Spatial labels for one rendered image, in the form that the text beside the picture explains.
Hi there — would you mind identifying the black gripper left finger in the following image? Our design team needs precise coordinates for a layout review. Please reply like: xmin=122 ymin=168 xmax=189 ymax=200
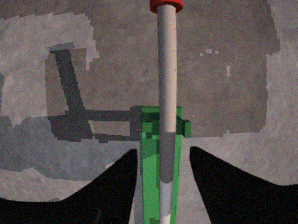
xmin=0 ymin=149 xmax=138 ymax=224

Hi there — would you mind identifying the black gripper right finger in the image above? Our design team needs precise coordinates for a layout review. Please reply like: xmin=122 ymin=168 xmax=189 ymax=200
xmin=189 ymin=147 xmax=298 ymax=224

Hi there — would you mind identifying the grey pin with red head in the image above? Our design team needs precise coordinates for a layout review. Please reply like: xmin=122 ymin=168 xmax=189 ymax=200
xmin=149 ymin=0 xmax=182 ymax=224

